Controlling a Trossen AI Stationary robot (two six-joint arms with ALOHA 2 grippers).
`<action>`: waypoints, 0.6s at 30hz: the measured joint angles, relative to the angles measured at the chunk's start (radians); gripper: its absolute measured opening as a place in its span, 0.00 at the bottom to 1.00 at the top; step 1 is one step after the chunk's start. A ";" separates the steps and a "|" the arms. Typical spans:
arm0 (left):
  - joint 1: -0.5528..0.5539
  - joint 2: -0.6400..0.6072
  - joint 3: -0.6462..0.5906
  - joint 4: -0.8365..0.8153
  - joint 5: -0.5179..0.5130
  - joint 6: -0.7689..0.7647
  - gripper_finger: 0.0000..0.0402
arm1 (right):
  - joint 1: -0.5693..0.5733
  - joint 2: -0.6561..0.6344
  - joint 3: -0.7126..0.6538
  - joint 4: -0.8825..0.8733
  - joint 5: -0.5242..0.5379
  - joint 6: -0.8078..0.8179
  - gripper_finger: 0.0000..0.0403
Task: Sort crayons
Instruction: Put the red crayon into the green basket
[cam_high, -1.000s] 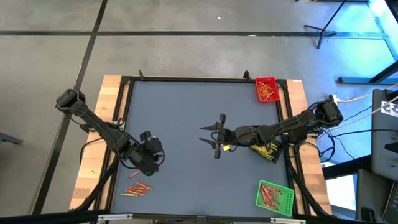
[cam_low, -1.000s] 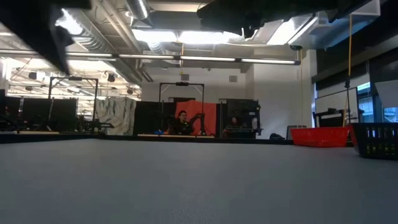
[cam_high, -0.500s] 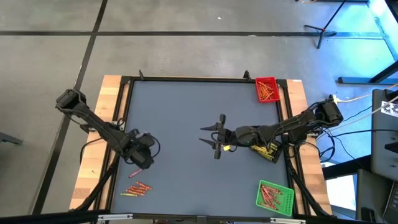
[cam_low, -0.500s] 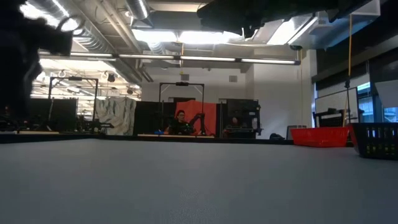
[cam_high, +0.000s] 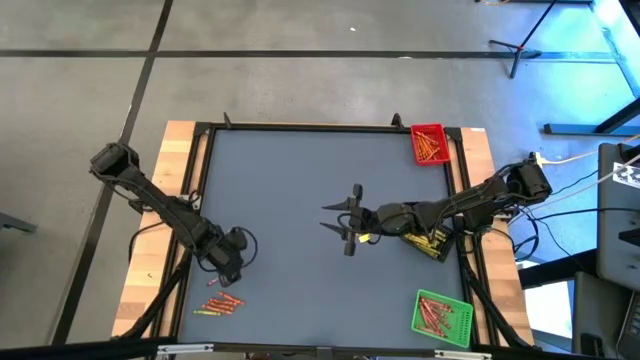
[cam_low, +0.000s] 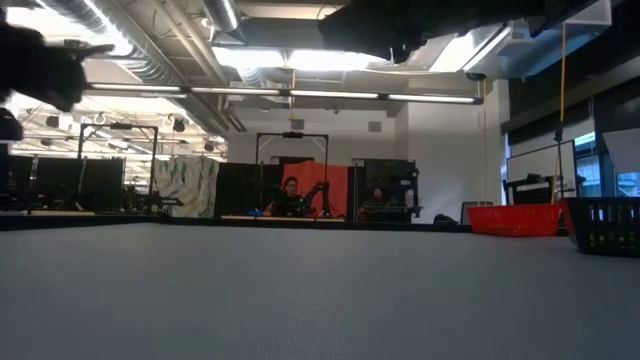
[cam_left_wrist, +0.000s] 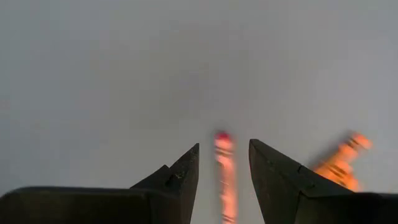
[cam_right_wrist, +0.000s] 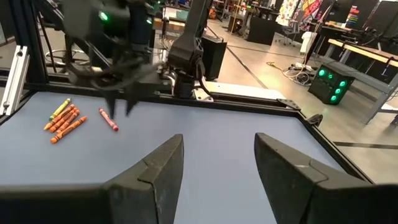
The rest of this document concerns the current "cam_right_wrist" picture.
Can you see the grey workbench wooden top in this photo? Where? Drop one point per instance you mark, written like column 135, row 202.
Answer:
column 357, row 49

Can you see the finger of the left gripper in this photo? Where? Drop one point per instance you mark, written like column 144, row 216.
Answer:
column 130, row 99
column 110, row 104

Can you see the grey office chair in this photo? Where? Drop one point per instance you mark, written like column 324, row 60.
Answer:
column 290, row 31

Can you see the black control box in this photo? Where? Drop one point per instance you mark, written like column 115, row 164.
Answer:
column 216, row 56

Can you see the colourful patterned cloth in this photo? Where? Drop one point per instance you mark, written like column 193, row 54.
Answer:
column 298, row 9

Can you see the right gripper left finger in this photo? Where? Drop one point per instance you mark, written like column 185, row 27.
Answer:
column 109, row 202

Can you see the black post clamp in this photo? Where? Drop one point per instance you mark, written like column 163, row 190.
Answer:
column 315, row 119

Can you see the blue-grey table mat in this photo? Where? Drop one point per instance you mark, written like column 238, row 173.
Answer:
column 217, row 149

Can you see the silver metal bracket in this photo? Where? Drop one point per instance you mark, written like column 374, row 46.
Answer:
column 14, row 77

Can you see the orange crayon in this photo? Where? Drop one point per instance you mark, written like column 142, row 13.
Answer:
column 63, row 121
column 59, row 117
column 71, row 122
column 68, row 130

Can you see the black aluminium table frame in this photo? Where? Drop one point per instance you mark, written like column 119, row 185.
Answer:
column 236, row 106

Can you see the black box green lights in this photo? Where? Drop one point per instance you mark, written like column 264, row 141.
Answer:
column 331, row 84

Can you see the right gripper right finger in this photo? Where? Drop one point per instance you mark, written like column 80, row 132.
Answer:
column 311, row 196

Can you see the black cabinet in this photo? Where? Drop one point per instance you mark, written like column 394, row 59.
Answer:
column 261, row 29

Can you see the pink crayon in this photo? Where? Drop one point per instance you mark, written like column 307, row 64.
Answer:
column 109, row 119

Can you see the yellow-green crayon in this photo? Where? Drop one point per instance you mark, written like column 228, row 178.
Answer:
column 59, row 109

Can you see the white bin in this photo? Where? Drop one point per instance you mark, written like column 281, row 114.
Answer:
column 308, row 42

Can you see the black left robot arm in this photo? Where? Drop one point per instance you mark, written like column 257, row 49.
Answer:
column 186, row 53

